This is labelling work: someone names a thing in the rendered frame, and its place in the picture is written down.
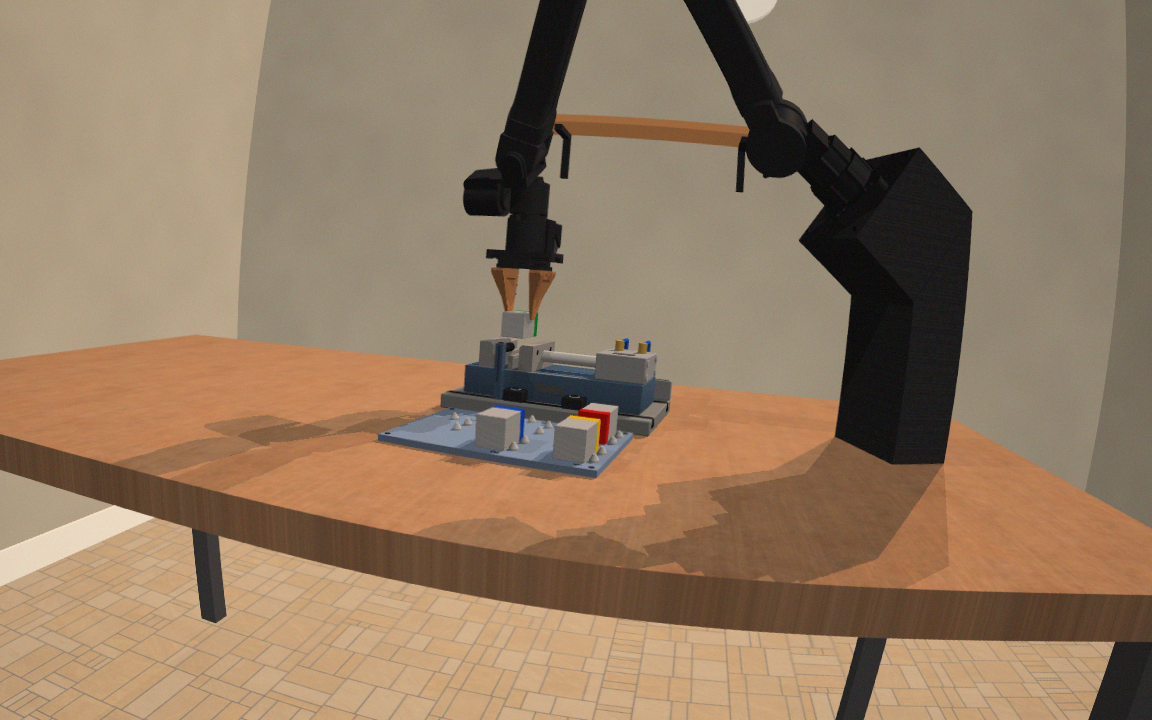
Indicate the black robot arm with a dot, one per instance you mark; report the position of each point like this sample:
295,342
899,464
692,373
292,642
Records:
776,145

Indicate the white block with yellow end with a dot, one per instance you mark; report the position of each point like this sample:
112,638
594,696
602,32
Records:
576,439

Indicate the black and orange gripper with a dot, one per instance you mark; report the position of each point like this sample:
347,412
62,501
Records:
525,250

